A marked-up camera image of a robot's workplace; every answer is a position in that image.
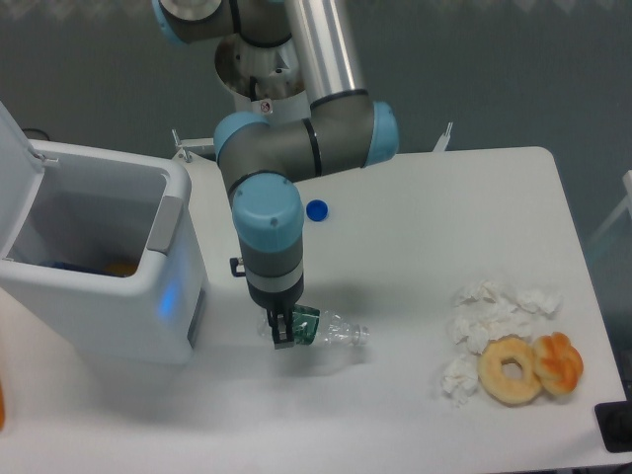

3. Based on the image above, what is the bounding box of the white trash bin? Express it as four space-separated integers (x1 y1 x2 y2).
1 140 207 364

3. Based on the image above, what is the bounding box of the white table bracket right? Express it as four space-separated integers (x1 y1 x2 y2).
433 121 453 153

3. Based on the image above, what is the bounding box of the orange item inside bin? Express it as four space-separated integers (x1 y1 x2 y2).
104 262 138 277

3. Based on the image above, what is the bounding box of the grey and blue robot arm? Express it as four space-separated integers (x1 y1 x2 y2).
153 1 399 349

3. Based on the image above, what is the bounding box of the orange object at left edge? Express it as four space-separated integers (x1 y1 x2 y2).
0 367 7 433

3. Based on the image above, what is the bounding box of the crumpled white tissue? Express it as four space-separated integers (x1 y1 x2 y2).
453 279 563 317
439 355 479 408
448 305 532 355

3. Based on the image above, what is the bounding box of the white trash bin lid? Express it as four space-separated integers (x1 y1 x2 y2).
0 105 44 258

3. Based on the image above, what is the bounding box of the crumpled white tissue top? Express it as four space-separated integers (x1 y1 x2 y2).
453 279 563 317

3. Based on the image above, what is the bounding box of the white frame at right edge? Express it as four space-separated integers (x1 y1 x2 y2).
585 171 631 266

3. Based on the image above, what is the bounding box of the blue bottle cap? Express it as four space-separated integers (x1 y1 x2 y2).
305 199 329 222

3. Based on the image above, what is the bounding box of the crumpled white tissue bottom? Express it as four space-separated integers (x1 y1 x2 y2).
439 355 479 408

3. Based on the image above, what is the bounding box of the orange glazed twisted bun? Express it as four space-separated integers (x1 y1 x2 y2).
532 332 584 396

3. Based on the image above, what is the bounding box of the clear plastic bottle green label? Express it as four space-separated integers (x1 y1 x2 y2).
274 305 369 349

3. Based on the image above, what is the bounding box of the crumpled white tissue middle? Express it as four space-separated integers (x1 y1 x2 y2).
448 305 532 355

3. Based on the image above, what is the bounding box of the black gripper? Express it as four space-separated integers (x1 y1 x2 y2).
247 281 304 350

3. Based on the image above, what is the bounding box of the plain ring donut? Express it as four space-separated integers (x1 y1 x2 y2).
477 337 542 406

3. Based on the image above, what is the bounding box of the black device at table edge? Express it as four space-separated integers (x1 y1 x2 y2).
594 401 631 453

